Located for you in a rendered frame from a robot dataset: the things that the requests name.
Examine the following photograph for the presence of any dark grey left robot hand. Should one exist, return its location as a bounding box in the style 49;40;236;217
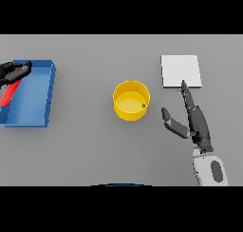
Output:
0;60;33;87

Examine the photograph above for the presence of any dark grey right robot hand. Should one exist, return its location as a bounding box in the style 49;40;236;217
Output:
160;79;215;154

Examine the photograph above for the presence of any red beaker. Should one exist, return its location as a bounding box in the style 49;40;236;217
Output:
0;78;23;107

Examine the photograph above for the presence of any yellow bowl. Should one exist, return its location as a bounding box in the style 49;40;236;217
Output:
112;80;151;122

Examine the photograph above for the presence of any pale square measuring scale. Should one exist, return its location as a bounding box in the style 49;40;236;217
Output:
159;54;203;89

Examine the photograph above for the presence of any blue tray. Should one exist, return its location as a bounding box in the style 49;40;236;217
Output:
0;59;57;128

